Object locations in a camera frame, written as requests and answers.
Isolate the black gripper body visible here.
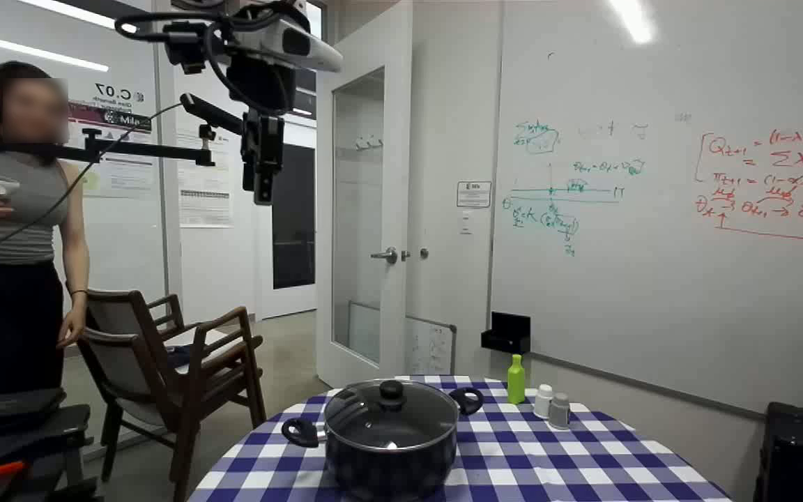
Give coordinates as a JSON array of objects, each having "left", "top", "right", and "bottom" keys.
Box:
[{"left": 239, "top": 110, "right": 288, "bottom": 190}]

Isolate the black glass pot lid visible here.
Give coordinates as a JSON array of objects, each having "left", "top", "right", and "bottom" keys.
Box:
[{"left": 322, "top": 377, "right": 462, "bottom": 451}]

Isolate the standing person left forearm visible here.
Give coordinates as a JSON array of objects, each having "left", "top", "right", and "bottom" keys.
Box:
[{"left": 58, "top": 218, "right": 96, "bottom": 313}]

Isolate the black cooking pot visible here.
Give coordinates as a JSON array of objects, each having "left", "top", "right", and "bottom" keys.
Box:
[{"left": 278, "top": 377, "right": 487, "bottom": 502}]

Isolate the standing person left hand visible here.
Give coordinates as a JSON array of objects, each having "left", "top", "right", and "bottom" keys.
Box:
[{"left": 57, "top": 303, "right": 90, "bottom": 352}]

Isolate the white door with glass panel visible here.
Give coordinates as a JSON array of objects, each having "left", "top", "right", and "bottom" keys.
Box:
[{"left": 313, "top": 0, "right": 416, "bottom": 390}]

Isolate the room number sign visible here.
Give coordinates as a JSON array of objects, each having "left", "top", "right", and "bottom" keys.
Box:
[{"left": 93, "top": 78, "right": 150, "bottom": 110}]

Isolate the dark wooden armchair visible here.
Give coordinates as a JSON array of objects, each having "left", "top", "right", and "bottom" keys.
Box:
[{"left": 73, "top": 288, "right": 271, "bottom": 502}]

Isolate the ceiling light strip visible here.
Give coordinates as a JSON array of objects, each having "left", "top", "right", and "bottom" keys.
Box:
[
  {"left": 20, "top": 0, "right": 143, "bottom": 36},
  {"left": 0, "top": 25, "right": 114, "bottom": 75}
]

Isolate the standing person in grey top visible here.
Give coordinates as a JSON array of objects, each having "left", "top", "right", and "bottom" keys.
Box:
[{"left": 0, "top": 59, "right": 96, "bottom": 401}]

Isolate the green plastic bottle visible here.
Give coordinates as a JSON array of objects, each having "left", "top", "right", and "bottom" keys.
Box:
[{"left": 504, "top": 352, "right": 531, "bottom": 408}]

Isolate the black equipment stand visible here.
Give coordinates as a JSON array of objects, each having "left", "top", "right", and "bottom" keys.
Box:
[{"left": 0, "top": 384, "right": 101, "bottom": 502}]

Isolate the white shaker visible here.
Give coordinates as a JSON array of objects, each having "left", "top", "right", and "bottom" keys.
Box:
[{"left": 531, "top": 383, "right": 559, "bottom": 422}]

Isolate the grey shaker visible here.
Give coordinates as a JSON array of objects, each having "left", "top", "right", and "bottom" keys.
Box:
[{"left": 547, "top": 394, "right": 575, "bottom": 432}]

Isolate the blue white checkered tablecloth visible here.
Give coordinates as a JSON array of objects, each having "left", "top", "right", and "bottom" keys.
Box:
[{"left": 186, "top": 373, "right": 736, "bottom": 502}]

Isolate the whiteboard with writing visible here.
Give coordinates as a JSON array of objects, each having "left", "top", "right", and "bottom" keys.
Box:
[{"left": 487, "top": 0, "right": 803, "bottom": 419}]

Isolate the black suitcase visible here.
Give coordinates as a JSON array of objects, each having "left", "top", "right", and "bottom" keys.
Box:
[{"left": 750, "top": 400, "right": 803, "bottom": 502}]

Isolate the silver door handle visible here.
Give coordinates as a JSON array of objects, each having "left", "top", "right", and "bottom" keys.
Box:
[{"left": 369, "top": 243, "right": 404, "bottom": 269}]

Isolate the small paper wall sign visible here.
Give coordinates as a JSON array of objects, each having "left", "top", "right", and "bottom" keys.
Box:
[{"left": 455, "top": 178, "right": 497, "bottom": 213}]

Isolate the black wall-mounted box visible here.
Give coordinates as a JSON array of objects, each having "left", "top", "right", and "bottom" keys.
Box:
[{"left": 480, "top": 309, "right": 532, "bottom": 358}]

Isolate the black clamp with orange handle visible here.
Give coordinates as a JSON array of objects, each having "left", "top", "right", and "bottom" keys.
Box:
[{"left": 0, "top": 458, "right": 32, "bottom": 485}]

